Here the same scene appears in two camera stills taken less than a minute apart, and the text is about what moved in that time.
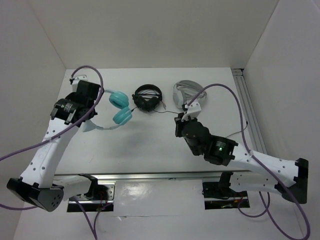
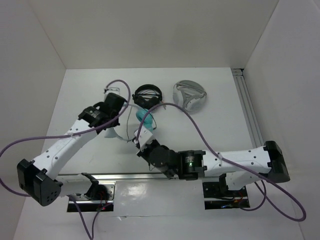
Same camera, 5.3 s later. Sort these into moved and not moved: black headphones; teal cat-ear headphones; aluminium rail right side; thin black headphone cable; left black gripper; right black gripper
Moved: thin black headphone cable; left black gripper; teal cat-ear headphones; right black gripper
Not moved: aluminium rail right side; black headphones
